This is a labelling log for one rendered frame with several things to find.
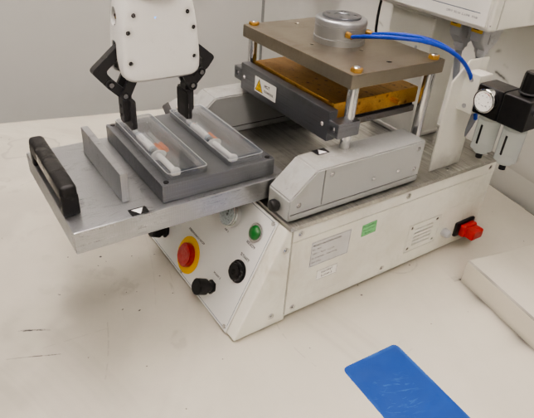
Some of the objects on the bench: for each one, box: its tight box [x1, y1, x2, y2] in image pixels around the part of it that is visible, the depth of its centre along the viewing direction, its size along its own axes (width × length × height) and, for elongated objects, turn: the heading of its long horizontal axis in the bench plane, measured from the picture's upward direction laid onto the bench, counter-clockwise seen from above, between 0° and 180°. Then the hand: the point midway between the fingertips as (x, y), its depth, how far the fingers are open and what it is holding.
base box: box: [227, 162, 497, 341], centre depth 94 cm, size 54×38×17 cm
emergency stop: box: [177, 242, 195, 267], centre depth 85 cm, size 2×4×4 cm, turn 28°
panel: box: [152, 202, 279, 333], centre depth 83 cm, size 2×30×19 cm, turn 28°
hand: (157, 110), depth 69 cm, fingers open, 7 cm apart
